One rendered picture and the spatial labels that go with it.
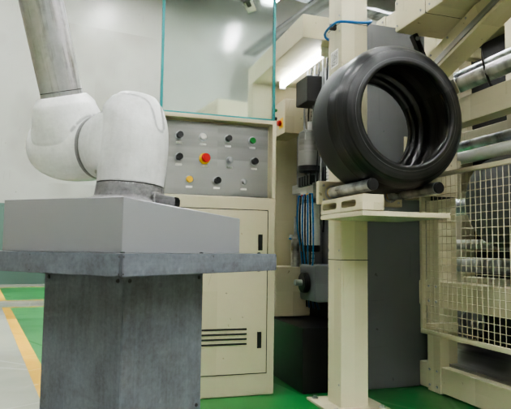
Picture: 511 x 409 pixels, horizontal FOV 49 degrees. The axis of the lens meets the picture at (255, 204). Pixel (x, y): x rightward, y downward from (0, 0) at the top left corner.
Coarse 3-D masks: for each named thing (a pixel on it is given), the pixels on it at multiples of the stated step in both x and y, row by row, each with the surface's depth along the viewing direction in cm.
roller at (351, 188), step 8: (344, 184) 221; (352, 184) 213; (360, 184) 206; (368, 184) 201; (376, 184) 202; (328, 192) 232; (336, 192) 225; (344, 192) 219; (352, 192) 214; (360, 192) 210
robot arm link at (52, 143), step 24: (24, 0) 127; (48, 0) 128; (24, 24) 130; (48, 24) 129; (48, 48) 130; (72, 48) 134; (48, 72) 131; (72, 72) 133; (48, 96) 132; (72, 96) 133; (48, 120) 131; (72, 120) 131; (48, 144) 133; (72, 144) 130; (48, 168) 136; (72, 168) 132
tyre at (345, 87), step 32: (352, 64) 206; (384, 64) 206; (416, 64) 210; (320, 96) 218; (352, 96) 201; (416, 96) 238; (448, 96) 213; (320, 128) 214; (352, 128) 200; (416, 128) 239; (448, 128) 214; (352, 160) 204; (384, 160) 203; (416, 160) 237; (448, 160) 212; (384, 192) 220
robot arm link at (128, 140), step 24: (120, 96) 126; (144, 96) 128; (96, 120) 127; (120, 120) 123; (144, 120) 124; (96, 144) 125; (120, 144) 122; (144, 144) 123; (168, 144) 131; (96, 168) 127; (120, 168) 122; (144, 168) 123
